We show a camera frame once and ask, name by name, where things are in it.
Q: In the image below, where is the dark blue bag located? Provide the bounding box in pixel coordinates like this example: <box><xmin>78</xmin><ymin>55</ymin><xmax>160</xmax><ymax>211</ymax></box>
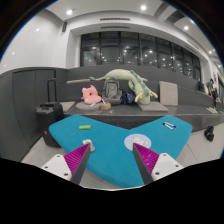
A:
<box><xmin>121</xmin><ymin>92</ymin><xmax>135</xmax><ymax>105</ymax></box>

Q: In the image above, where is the white computer mouse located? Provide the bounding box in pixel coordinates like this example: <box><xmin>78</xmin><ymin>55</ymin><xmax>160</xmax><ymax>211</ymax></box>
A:
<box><xmin>82</xmin><ymin>139</ymin><xmax>95</xmax><ymax>152</ymax></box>

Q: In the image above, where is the black rolling suitcase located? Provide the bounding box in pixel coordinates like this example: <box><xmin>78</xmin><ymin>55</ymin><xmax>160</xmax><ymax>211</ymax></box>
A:
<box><xmin>36</xmin><ymin>89</ymin><xmax>64</xmax><ymax>148</ymax></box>

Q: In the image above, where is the grey flat seat cushion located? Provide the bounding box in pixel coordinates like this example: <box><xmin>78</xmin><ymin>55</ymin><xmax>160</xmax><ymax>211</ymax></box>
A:
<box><xmin>138</xmin><ymin>101</ymin><xmax>169</xmax><ymax>112</ymax></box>

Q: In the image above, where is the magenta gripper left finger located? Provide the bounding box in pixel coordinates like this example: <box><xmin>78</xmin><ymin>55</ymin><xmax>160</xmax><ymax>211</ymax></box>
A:
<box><xmin>64</xmin><ymin>144</ymin><xmax>91</xmax><ymax>184</ymax></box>

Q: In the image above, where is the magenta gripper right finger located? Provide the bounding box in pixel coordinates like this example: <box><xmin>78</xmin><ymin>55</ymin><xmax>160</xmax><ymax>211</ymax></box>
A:
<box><xmin>133</xmin><ymin>143</ymin><xmax>159</xmax><ymax>185</ymax></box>

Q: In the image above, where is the grey backpack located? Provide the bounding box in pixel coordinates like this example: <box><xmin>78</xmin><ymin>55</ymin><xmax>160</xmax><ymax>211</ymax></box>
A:
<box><xmin>102</xmin><ymin>79</ymin><xmax>122</xmax><ymax>105</ymax></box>

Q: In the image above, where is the pink plush toy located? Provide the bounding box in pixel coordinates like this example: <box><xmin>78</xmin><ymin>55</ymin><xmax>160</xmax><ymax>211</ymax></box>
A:
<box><xmin>82</xmin><ymin>85</ymin><xmax>101</xmax><ymax>104</ymax></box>

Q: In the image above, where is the grey square cushion upright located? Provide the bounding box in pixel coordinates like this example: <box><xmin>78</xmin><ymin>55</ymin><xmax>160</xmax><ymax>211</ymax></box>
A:
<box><xmin>159</xmin><ymin>81</ymin><xmax>178</xmax><ymax>106</ymax></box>

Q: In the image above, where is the blue white marker pen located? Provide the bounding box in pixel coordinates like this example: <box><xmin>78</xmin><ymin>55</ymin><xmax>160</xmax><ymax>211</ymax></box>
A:
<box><xmin>165</xmin><ymin>122</ymin><xmax>176</xmax><ymax>128</ymax></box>

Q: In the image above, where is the round white mouse pad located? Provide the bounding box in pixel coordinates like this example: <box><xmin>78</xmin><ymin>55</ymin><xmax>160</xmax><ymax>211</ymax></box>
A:
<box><xmin>124</xmin><ymin>134</ymin><xmax>152</xmax><ymax>151</ymax></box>

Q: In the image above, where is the teal table mat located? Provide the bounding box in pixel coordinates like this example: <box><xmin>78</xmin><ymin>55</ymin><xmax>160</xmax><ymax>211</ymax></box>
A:
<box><xmin>49</xmin><ymin>115</ymin><xmax>192</xmax><ymax>188</ymax></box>

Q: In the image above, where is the person in background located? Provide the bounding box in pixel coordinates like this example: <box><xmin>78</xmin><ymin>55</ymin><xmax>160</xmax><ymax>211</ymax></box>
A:
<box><xmin>207</xmin><ymin>79</ymin><xmax>217</xmax><ymax>100</ymax></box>

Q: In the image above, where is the round grey cushion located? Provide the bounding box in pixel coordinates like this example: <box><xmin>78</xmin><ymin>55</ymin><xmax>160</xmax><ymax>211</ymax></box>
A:
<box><xmin>76</xmin><ymin>102</ymin><xmax>100</xmax><ymax>111</ymax></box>

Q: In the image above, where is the black object on floor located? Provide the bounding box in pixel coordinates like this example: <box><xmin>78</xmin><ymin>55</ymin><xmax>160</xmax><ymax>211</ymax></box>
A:
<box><xmin>204</xmin><ymin>126</ymin><xmax>214</xmax><ymax>142</ymax></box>

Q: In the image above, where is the small tan basket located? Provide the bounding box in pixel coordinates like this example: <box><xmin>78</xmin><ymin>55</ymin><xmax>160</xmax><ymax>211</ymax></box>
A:
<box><xmin>101</xmin><ymin>102</ymin><xmax>111</xmax><ymax>111</ymax></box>

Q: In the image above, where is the green dragon plush toy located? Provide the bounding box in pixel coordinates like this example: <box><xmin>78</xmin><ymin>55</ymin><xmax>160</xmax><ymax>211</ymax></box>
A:
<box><xmin>90</xmin><ymin>69</ymin><xmax>158</xmax><ymax>105</ymax></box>

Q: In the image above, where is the green eraser block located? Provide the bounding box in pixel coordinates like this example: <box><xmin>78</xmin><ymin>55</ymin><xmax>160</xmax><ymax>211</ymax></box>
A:
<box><xmin>79</xmin><ymin>125</ymin><xmax>91</xmax><ymax>130</ymax></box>

